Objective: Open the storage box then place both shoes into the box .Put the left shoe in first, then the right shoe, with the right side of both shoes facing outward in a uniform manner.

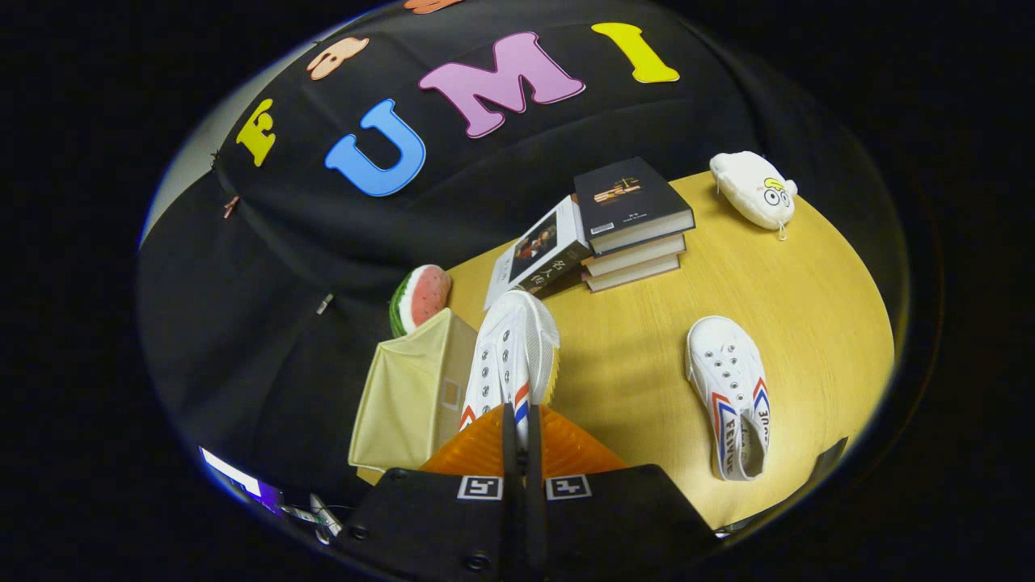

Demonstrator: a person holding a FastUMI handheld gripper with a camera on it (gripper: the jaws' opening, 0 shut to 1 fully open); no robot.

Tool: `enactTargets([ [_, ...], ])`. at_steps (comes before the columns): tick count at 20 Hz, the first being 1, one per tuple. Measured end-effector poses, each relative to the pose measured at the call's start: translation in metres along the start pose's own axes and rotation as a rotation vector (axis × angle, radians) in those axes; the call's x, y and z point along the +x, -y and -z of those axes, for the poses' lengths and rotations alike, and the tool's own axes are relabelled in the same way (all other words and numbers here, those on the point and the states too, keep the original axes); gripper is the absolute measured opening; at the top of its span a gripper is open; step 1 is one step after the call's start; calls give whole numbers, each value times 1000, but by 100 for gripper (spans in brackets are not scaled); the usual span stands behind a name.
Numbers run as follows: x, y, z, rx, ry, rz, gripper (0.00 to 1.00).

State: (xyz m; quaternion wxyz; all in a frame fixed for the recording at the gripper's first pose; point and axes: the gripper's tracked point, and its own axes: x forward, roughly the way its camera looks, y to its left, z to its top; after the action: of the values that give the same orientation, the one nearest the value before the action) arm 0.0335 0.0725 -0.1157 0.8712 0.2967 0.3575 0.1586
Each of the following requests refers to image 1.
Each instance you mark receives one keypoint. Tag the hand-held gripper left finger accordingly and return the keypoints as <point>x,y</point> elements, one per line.
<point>437,525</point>

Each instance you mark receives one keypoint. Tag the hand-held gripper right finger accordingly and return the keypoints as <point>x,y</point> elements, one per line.
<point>614,525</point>

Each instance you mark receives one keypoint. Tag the beige fabric storage box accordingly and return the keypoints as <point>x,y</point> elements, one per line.
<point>404,396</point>

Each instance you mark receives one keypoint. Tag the white canvas shoe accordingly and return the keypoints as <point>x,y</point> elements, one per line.
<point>509,347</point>
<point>728,372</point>

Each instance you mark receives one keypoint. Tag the computer screen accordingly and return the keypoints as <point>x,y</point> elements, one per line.
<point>242,481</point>

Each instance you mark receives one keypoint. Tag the watermelon slice plush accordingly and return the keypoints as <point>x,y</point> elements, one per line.
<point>420,297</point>

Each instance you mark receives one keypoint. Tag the silver clip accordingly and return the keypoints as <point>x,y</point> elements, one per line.
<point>324,304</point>

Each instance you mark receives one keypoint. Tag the thick book with cream pages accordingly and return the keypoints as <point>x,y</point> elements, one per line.
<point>639,255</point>
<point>635,275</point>

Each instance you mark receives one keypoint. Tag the white portrait cover book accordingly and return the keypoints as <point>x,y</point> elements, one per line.
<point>530,255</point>

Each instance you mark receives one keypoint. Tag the black cover book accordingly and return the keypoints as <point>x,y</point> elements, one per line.
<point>623,202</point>

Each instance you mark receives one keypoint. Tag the white plush pouch with face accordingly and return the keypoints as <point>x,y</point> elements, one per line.
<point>748,190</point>

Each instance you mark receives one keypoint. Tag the pink clip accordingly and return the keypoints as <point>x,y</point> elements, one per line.
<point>231,207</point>

